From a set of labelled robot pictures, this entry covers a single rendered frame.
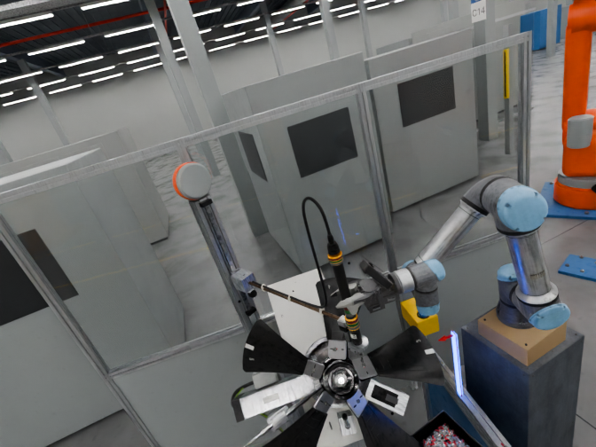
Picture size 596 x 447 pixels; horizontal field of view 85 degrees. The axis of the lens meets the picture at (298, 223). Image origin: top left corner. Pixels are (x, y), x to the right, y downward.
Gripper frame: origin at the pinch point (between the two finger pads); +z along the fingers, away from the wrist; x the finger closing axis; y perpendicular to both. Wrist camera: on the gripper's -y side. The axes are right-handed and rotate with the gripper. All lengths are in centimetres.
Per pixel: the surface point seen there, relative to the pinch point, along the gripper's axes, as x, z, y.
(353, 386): -6.8, 3.2, 30.9
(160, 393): 70, 105, 76
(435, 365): -6.5, -26.4, 35.9
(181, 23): 414, 44, -163
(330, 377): -3.6, 9.5, 27.1
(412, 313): 28, -35, 43
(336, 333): 8.2, 2.3, 21.3
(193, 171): 56, 36, -41
